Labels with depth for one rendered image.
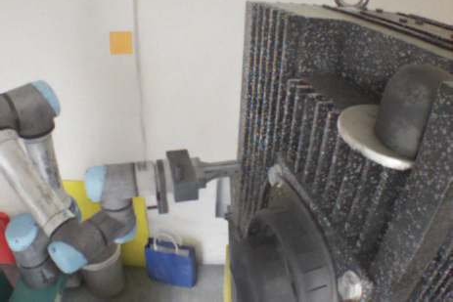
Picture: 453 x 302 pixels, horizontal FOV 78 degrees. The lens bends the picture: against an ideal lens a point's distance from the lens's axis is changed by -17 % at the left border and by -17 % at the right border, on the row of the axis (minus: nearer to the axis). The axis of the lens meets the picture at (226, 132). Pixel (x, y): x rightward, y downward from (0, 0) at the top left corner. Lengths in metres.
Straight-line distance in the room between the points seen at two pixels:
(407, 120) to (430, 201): 0.07
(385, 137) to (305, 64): 0.21
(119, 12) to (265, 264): 1.18
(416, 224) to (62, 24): 1.45
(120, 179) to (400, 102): 0.54
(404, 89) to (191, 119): 1.34
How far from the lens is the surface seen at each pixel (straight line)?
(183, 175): 0.66
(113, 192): 0.69
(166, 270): 1.93
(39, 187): 0.75
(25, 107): 0.88
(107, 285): 1.94
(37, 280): 1.19
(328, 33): 0.50
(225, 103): 1.53
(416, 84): 0.30
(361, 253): 0.39
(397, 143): 0.31
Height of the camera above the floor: 1.67
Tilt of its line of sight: 28 degrees down
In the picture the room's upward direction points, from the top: 2 degrees clockwise
